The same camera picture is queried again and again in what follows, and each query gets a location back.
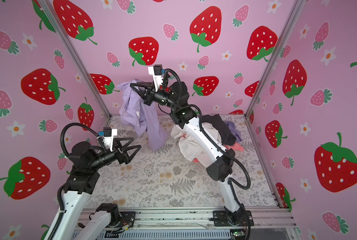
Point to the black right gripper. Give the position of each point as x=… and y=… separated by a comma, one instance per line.
x=148, y=97

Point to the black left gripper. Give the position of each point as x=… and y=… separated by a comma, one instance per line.
x=118, y=154

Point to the lavender purple cloth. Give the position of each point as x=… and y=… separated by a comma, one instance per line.
x=143, y=118

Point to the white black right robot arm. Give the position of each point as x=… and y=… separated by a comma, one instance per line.
x=222, y=166

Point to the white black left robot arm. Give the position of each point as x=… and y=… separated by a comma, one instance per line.
x=87, y=160

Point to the white cloth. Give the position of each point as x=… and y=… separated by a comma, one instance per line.
x=194, y=145

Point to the dark grey cloth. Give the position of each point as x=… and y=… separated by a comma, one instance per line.
x=227, y=138

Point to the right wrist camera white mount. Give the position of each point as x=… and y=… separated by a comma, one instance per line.
x=160, y=80

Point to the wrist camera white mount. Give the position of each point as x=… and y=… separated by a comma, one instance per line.
x=107, y=135
x=160, y=80

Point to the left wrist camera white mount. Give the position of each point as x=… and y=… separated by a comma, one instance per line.
x=107, y=135

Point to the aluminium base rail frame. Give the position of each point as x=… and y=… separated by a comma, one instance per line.
x=269, y=223

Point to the aluminium corner post left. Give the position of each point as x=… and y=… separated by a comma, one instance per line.
x=65, y=39

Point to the aluminium corner post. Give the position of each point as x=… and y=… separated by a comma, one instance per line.
x=282, y=39
x=65, y=39

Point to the aluminium corner post right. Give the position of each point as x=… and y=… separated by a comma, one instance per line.
x=282, y=39

